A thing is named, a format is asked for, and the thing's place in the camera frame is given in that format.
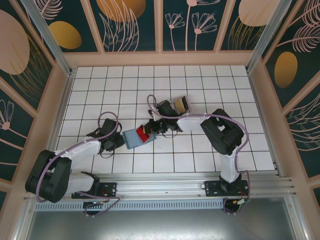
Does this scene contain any blue card holder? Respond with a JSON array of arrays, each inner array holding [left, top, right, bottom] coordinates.
[[122, 128, 156, 150]]

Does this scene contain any grey metal panel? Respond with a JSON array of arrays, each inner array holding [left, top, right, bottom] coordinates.
[[24, 209, 310, 240]]

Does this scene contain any green circuit board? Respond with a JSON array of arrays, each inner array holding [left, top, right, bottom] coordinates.
[[232, 198, 251, 208]]

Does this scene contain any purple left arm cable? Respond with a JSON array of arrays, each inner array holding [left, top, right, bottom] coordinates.
[[36, 111, 125, 218]]

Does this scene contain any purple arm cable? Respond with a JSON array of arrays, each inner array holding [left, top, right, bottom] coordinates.
[[36, 111, 125, 218], [146, 94, 251, 216]]

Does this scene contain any thin black left gripper cable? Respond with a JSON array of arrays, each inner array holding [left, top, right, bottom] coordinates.
[[99, 149, 115, 160]]

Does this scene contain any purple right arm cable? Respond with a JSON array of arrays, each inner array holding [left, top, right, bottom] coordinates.
[[146, 94, 251, 216]]

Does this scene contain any aluminium side rail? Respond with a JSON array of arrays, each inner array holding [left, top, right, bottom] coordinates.
[[246, 71, 285, 177], [39, 71, 76, 181]]

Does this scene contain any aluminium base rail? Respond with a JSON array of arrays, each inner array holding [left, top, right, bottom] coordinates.
[[23, 172, 300, 202]]

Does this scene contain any slotted grey cable duct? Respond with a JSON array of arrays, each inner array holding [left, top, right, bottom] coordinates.
[[34, 201, 226, 211]]

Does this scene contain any aluminium corner post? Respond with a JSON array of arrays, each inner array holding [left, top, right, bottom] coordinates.
[[19, 0, 76, 77], [246, 0, 300, 74]]

